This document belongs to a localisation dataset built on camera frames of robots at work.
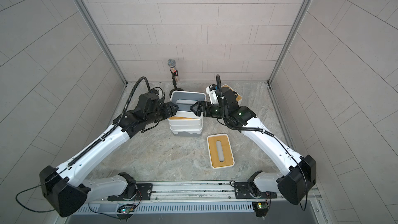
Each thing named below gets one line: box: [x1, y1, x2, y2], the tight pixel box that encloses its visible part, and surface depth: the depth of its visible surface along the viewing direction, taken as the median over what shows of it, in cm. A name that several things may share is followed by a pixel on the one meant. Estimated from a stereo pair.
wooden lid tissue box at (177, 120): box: [167, 116, 203, 125], surface depth 77 cm
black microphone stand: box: [167, 58, 184, 98], surface depth 95 cm
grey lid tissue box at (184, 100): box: [169, 90, 207, 119], surface depth 79 cm
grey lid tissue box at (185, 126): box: [168, 122, 203, 131], surface depth 85 cm
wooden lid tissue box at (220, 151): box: [206, 133, 235, 169], surface depth 82 cm
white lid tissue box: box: [169, 124, 204, 135], surface depth 85 cm
